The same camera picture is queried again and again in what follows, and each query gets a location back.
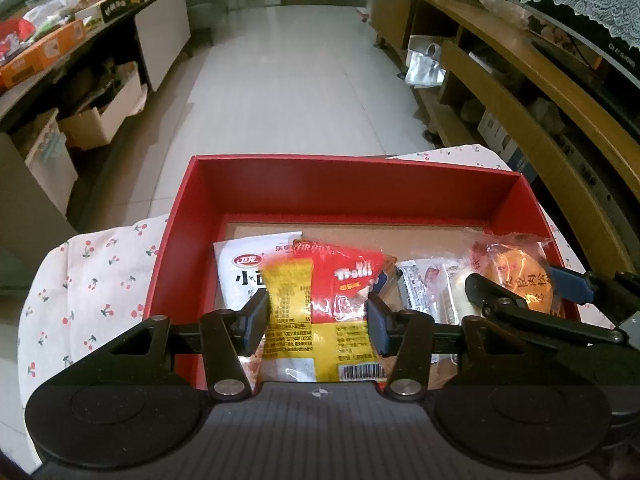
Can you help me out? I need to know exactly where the meat floss cake packet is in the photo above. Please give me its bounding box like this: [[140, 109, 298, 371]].
[[468, 233, 565, 318]]

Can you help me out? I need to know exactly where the white small bread snack packet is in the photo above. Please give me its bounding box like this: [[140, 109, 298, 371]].
[[213, 231, 303, 311]]

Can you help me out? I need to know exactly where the grey coffee table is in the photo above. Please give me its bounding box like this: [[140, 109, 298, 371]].
[[1, 0, 191, 274]]

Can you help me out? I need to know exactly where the red cardboard tray box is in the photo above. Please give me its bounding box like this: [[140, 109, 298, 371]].
[[145, 155, 563, 324]]

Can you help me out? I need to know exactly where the white storage bin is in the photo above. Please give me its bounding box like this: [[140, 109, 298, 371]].
[[58, 62, 148, 151]]

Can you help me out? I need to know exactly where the orange flat snack box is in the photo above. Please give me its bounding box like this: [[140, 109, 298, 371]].
[[1, 20, 86, 89]]

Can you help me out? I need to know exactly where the silver foil bag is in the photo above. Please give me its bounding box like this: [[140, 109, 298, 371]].
[[405, 35, 446, 89]]

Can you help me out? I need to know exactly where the black television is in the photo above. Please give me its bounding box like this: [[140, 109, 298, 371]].
[[516, 0, 639, 84]]

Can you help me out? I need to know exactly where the red plastic bag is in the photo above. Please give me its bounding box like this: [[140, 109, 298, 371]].
[[0, 18, 36, 58]]

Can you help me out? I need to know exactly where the long wooden tv cabinet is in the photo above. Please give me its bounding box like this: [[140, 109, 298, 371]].
[[371, 0, 639, 274]]

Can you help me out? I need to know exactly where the cherry print tablecloth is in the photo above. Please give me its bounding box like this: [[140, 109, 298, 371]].
[[16, 143, 601, 461]]

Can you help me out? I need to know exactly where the white Kaprons wafer packet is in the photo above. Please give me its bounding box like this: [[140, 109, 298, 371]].
[[396, 257, 463, 325]]

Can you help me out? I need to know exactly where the red yellow Trolli packet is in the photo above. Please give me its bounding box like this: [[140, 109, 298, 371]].
[[259, 240, 396, 384]]

